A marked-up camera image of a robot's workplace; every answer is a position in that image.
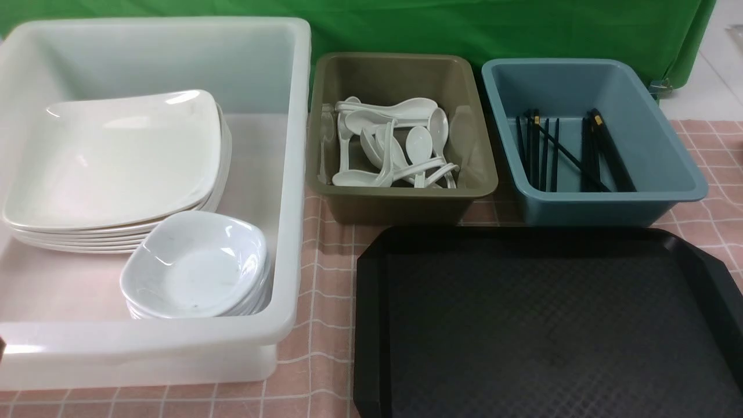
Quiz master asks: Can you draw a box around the green backdrop cloth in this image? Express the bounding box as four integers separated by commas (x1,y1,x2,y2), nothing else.
1,1,716,88

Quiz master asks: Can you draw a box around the black serving tray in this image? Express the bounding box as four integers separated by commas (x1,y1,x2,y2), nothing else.
352,226,742,417

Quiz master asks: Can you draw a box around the large white square plate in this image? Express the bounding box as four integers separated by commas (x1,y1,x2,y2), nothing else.
3,89,222,231

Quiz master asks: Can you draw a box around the white spoon middle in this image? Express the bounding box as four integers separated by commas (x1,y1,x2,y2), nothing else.
405,126,432,168

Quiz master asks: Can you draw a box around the white spoon long front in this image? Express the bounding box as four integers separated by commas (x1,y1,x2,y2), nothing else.
332,159,460,188

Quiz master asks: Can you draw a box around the pink checked tablecloth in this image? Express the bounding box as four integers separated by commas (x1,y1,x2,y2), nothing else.
2,120,741,417

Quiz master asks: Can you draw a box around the white spoon top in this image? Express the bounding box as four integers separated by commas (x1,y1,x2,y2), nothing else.
335,98,438,119

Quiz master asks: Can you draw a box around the black chopsticks right bundle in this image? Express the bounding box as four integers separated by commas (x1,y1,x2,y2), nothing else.
582,107,637,192

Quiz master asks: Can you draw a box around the large translucent white tub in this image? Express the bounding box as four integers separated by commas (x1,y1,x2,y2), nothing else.
2,16,311,391

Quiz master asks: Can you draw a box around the black chopstick diagonal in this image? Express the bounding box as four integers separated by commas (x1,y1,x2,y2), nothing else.
523,112,611,192

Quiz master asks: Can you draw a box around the white bowl tray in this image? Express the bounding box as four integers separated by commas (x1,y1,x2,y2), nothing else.
120,211,271,319

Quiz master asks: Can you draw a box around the stack of white bowls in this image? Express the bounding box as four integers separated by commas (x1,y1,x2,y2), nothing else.
120,254,271,319

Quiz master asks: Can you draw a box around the white soup spoon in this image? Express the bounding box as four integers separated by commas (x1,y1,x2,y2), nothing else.
371,119,397,188

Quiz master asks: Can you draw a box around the white spoon right upright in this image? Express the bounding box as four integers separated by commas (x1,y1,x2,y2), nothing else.
427,107,449,158

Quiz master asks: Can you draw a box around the stack of white plates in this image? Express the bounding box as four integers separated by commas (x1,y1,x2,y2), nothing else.
3,104,233,254

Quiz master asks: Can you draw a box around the blue plastic bin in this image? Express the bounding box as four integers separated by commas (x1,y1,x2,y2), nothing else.
481,58,708,227

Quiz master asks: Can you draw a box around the olive green plastic bin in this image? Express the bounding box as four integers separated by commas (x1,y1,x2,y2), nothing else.
306,52,499,225

